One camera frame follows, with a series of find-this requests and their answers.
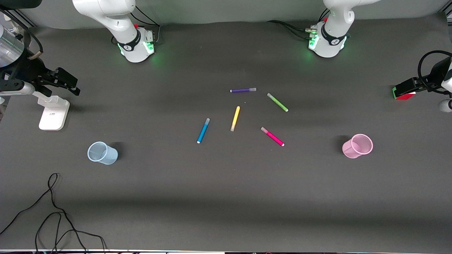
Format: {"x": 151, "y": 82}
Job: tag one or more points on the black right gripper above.
{"x": 32, "y": 73}

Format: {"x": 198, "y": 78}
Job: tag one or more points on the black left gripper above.
{"x": 435, "y": 74}

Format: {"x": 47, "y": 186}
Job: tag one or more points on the blue marker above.
{"x": 203, "y": 130}

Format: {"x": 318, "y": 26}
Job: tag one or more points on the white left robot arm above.
{"x": 330, "y": 44}

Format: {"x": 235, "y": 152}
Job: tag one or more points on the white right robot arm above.
{"x": 131, "y": 44}

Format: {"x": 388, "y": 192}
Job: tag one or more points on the white plastic stand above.
{"x": 53, "y": 114}

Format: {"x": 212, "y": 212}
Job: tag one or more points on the translucent pink cup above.
{"x": 356, "y": 148}

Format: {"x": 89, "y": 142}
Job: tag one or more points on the translucent blue cup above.
{"x": 104, "y": 155}

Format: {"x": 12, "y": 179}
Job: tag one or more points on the green marker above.
{"x": 277, "y": 102}

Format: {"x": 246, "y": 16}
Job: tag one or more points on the pink marker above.
{"x": 272, "y": 136}

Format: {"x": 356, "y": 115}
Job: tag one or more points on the purple marker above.
{"x": 242, "y": 90}

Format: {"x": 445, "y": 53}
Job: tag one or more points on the yellow marker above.
{"x": 235, "y": 118}

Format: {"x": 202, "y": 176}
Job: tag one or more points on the aluminium frame rail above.
{"x": 16, "y": 16}

